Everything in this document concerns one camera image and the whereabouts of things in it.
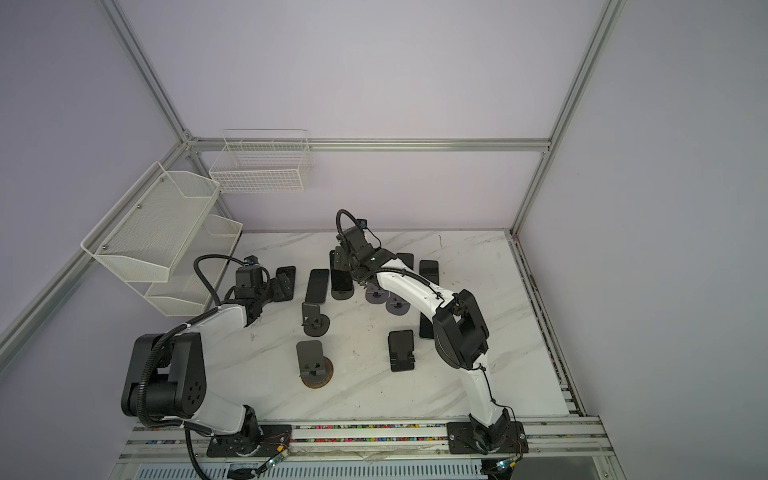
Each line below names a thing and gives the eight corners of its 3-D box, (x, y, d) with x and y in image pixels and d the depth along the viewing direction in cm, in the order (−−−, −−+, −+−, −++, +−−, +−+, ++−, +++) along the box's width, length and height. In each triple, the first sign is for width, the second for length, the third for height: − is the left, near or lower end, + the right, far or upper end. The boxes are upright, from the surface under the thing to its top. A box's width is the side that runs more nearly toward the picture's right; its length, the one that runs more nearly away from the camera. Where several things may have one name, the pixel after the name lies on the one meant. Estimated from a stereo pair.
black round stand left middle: (305, 336, 94) (297, 321, 86) (308, 318, 98) (301, 302, 90) (327, 336, 94) (321, 321, 86) (330, 318, 98) (324, 302, 90)
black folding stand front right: (388, 371, 87) (388, 355, 77) (388, 347, 91) (388, 329, 82) (412, 371, 87) (415, 355, 77) (411, 347, 91) (413, 329, 82)
